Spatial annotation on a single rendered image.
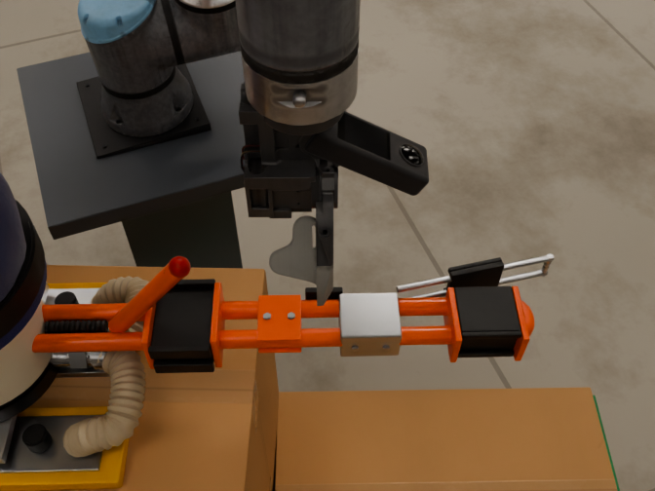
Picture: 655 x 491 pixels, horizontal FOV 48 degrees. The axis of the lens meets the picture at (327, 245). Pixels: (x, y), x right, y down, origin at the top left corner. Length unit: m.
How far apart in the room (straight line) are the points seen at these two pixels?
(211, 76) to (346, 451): 0.87
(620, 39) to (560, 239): 1.11
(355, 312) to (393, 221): 1.53
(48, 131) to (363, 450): 0.91
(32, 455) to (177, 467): 0.17
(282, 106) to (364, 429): 0.92
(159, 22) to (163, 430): 0.78
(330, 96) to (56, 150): 1.11
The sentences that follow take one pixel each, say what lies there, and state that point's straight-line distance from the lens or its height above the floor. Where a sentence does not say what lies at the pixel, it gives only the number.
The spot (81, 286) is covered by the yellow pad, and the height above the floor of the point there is 0.97.
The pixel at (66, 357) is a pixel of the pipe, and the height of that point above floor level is 1.03.
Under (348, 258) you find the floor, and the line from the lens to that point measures 2.28.
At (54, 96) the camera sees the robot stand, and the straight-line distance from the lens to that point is 1.75.
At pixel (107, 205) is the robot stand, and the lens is 1.48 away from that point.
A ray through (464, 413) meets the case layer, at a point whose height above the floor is 0.54.
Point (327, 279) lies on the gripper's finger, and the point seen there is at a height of 1.26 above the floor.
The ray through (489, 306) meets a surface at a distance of 0.88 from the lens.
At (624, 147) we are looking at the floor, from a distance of 2.80.
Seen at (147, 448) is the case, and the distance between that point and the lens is 0.98.
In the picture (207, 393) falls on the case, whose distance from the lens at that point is 0.99.
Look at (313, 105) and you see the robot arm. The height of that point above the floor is 1.44.
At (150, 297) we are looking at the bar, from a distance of 0.83.
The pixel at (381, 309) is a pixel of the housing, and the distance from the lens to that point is 0.87.
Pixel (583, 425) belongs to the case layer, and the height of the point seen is 0.54.
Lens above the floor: 1.82
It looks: 52 degrees down
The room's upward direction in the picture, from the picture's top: straight up
